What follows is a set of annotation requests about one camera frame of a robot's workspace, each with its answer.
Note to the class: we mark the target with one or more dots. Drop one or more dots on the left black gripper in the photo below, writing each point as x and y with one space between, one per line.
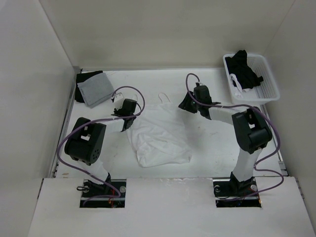
117 111

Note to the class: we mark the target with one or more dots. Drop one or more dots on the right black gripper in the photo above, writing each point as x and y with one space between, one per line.
185 104

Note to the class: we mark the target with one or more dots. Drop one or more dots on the white tank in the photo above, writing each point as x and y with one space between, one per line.
239 91
158 135

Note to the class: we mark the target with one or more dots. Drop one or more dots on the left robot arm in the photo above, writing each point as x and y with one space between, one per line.
86 140

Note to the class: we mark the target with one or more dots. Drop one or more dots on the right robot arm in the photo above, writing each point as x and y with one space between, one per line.
252 135

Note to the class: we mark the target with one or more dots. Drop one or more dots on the folded grey tank top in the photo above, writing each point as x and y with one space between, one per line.
95 90

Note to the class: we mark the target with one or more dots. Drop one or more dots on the white tank top in basket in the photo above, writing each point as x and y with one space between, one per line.
239 91

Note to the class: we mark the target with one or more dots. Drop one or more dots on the folded black tank top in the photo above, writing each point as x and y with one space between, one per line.
82 77

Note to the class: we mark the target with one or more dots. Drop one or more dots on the crumpled black tank top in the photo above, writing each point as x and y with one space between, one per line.
238 66

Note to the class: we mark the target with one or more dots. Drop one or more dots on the white plastic basket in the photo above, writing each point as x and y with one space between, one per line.
267 91

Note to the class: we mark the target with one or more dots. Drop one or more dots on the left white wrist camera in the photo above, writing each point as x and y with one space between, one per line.
118 98

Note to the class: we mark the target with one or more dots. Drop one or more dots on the left metal table rail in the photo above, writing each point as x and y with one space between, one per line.
65 122

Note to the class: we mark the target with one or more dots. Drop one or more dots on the metal table rail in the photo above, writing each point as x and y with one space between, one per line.
275 162
65 122

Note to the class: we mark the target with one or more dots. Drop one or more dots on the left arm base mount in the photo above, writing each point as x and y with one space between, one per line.
101 196

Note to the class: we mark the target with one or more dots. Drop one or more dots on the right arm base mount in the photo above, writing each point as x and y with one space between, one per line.
226 196

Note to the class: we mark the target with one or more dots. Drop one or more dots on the right metal table rail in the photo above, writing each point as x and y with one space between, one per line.
275 162

